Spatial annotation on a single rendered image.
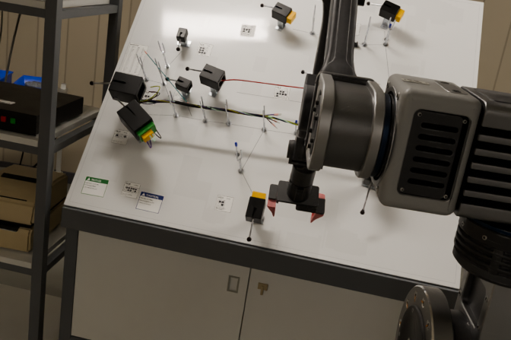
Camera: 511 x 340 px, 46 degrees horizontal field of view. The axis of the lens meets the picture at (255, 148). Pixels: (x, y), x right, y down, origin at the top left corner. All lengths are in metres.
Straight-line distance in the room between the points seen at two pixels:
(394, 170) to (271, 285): 1.15
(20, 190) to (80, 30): 2.25
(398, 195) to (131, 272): 1.31
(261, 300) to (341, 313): 0.24
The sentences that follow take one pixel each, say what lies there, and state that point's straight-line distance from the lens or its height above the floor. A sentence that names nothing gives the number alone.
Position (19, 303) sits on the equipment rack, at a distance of 2.64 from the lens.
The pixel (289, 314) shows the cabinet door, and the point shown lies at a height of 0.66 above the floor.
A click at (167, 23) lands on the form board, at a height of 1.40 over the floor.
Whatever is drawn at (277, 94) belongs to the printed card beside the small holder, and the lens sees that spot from 1.99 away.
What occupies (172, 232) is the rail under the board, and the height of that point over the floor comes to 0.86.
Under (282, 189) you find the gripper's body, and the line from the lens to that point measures 1.50.
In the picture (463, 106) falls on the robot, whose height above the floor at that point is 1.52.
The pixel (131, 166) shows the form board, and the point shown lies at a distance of 1.93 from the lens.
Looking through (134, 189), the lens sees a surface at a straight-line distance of 1.89.
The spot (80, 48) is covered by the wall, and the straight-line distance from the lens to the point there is 4.24.
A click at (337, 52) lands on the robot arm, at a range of 1.05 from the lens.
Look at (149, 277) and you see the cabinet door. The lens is 1.96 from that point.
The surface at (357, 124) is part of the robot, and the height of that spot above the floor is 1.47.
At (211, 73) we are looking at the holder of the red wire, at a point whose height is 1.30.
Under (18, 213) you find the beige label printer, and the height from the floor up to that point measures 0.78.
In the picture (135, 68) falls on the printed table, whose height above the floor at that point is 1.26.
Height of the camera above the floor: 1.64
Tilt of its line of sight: 16 degrees down
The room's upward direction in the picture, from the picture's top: 9 degrees clockwise
